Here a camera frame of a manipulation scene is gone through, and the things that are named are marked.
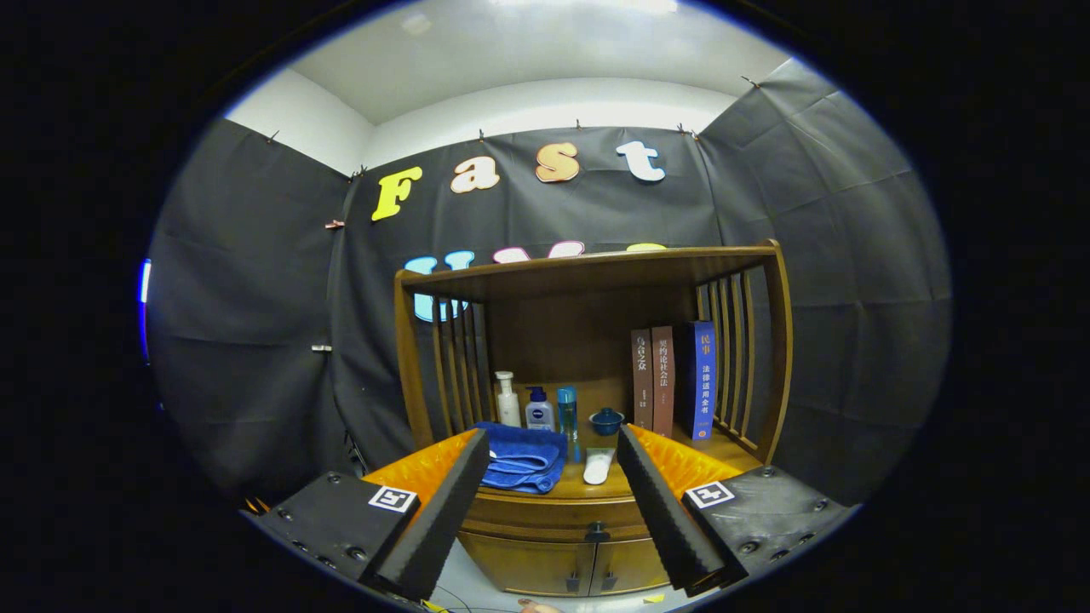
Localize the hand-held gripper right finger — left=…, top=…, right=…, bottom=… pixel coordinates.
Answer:
left=617, top=424, right=861, bottom=597

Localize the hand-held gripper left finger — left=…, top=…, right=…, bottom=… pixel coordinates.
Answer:
left=243, top=427, right=492, bottom=604

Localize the wooden cabinet door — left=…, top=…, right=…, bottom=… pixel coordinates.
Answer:
left=592, top=536, right=669, bottom=594
left=456, top=532, right=597, bottom=597

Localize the wooden countertop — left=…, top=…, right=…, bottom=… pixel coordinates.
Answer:
left=464, top=379, right=763, bottom=501

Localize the wooden cabinet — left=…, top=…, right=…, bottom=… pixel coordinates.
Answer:
left=393, top=240, right=795, bottom=597

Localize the blue folded towel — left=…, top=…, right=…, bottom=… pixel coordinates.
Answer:
left=473, top=421, right=569, bottom=495

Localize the reddish brown book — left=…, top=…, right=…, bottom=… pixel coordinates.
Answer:
left=651, top=325, right=676, bottom=438

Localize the dark brown book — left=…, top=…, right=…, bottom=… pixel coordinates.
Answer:
left=631, top=329, right=655, bottom=431

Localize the white bottle with blue pump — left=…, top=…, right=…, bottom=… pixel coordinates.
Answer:
left=525, top=387, right=556, bottom=432

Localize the blue book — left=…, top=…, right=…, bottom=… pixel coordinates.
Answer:
left=686, top=320, right=717, bottom=442

